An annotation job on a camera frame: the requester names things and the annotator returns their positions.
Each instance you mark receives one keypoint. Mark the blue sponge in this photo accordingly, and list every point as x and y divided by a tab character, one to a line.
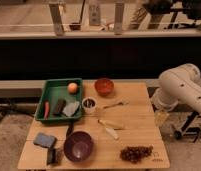
43	140

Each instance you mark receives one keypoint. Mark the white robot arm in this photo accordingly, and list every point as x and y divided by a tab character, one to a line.
178	84

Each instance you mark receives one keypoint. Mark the grey cloth in tray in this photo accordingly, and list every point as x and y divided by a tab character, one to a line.
71	108

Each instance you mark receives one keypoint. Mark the green plastic tray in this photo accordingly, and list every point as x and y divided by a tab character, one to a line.
53	90

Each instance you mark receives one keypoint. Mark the dark block in tray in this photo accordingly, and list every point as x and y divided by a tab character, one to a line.
61	103

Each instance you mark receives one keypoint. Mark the red bowl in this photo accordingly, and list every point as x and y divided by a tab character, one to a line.
104	86

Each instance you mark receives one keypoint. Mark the small white cup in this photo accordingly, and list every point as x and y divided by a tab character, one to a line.
89	105

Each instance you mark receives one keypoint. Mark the wooden fork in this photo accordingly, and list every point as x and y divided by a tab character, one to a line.
120	103

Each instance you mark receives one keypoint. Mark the orange ball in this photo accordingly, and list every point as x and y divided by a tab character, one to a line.
72	88

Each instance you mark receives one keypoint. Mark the wooden spatula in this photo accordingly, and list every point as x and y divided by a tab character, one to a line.
112	125

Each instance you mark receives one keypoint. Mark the red carrot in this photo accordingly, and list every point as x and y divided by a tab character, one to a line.
46	109

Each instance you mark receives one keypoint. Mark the purple bowl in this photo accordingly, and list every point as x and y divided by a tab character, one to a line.
78	146

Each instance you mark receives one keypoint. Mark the bunch of dark grapes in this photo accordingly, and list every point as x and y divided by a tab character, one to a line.
135	154

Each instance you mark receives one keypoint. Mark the black brush block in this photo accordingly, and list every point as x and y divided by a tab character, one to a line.
51	156

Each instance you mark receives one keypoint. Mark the black wheeled stand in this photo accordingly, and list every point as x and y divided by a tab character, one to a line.
187	130

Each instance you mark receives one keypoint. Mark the black spoon handle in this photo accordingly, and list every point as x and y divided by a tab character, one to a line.
70	128

